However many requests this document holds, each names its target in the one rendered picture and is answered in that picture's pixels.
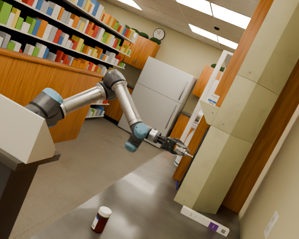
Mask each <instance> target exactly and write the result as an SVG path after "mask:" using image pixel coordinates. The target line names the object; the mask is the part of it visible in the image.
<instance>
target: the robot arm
mask: <svg viewBox="0 0 299 239"><path fill-rule="evenodd" d="M116 97H117V98H118V101H119V103H120V105H121V108H122V110H123V113H124V115H125V117H126V120H127V122H128V124H129V126H130V129H131V131H132V134H131V136H130V137H129V139H128V140H127V141H126V143H125V148H126V149H127V150H128V151H129V152H132V153H134V152H135V151H136V150H137V149H138V147H139V146H140V144H141V143H142V141H143V140H144V139H147V140H149V141H151V142H153V143H156V144H157V143H159V144H161V145H162V146H163V147H162V149H164V150H166V151H168V152H170V153H172V154H174V155H180V156H188V155H185V154H184V153H183V152H181V151H179V149H177V148H176V149H175V148H174V146H175V145H176V144H177V146H178V147H182V148H183V149H185V150H186V151H188V152H190V150H189V149H188V147H187V146H186V145H185V144H184V143H183V142H182V141H181V140H180V139H177V138H172V137H164V136H161V133H160V132H159V131H157V130H156V129H153V128H151V127H149V126H147V125H145V124H144V123H142V120H141V118H140V116H139V113H138V111H137V109H136V107H135V104H134V102H133V100H132V98H131V95H130V93H129V91H128V88H127V82H126V80H125V78H124V76H123V75H122V73H121V72H119V71H117V70H110V71H108V72H107V73H106V74H105V76H104V78H103V81H101V82H98V83H96V85H95V87H93V88H91V89H88V90H86V91H83V92H81V93H78V94H76V95H74V96H71V97H69V98H66V99H64V100H63V99H62V97H61V96H60V95H59V94H58V93H57V92H56V91H54V90H53V89H51V88H45V89H44V90H43V91H42V92H41V93H40V94H39V95H38V96H36V97H35V98H34V99H33V100H32V101H31V102H30V103H29V104H28V105H26V106H24V108H26V109H28V110H30V111H32V112H33V113H35V114H37V115H39V116H41V117H42V118H44V119H45V120H46V123H47V126H48V128H51V127H53V126H55V125H56V124H57V123H58V121H60V120H62V119H64V118H65V116H66V114H69V113H71V112H73V111H75V110H78V109H80V108H82V107H85V106H87V105H89V104H91V103H94V102H96V101H98V100H103V101H104V100H109V101H110V100H113V99H115V98H116Z"/></svg>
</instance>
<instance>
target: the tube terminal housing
mask: <svg viewBox="0 0 299 239"><path fill-rule="evenodd" d="M277 98H278V95H277V94H275V93H273V92H272V91H270V90H268V89H266V88H265V87H263V86H261V85H259V84H258V83H256V82H253V81H251V80H249V79H246V78H244V77H242V76H240V75H236V77H235V79H234V81H233V83H232V85H231V87H230V89H229V91H228V93H227V95H226V97H225V99H224V101H223V103H222V105H221V107H220V109H219V111H218V113H217V115H216V117H215V119H214V121H213V123H212V125H211V127H210V129H209V131H208V133H207V135H206V137H205V139H204V141H203V143H202V145H201V147H200V149H199V150H198V152H197V154H196V156H195V158H194V160H193V162H192V164H191V166H190V168H189V170H188V172H187V174H186V176H185V178H184V180H183V182H182V184H181V186H180V188H179V190H178V192H177V194H176V196H175V198H174V201H176V202H178V203H180V204H181V205H184V206H186V207H188V208H190V209H192V210H194V211H200V212H206V213H211V214H216V213H217V211H218V209H219V207H220V205H221V203H222V201H223V200H224V198H225V196H226V194H227V192H228V190H229V188H230V186H231V185H232V183H233V181H234V179H235V177H236V175H237V173H238V172H239V170H240V168H241V166H242V164H243V162H244V160H245V159H246V157H247V155H248V153H249V151H250V149H251V147H252V145H253V143H254V142H255V140H256V138H257V136H258V134H259V132H260V130H261V129H262V127H263V125H264V123H265V121H266V119H267V117H268V115H269V113H270V111H271V110H272V108H273V106H274V104H275V102H276V100H277Z"/></svg>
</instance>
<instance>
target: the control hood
mask: <svg viewBox="0 0 299 239"><path fill-rule="evenodd" d="M199 102H200V105H201V108H202V111H203V114H204V117H205V120H206V122H207V124H209V125H211V124H212V123H213V121H214V119H215V117H216V115H217V113H218V111H219V109H220V108H219V107H217V106H213V105H211V104H209V103H207V102H206V101H203V100H199Z"/></svg>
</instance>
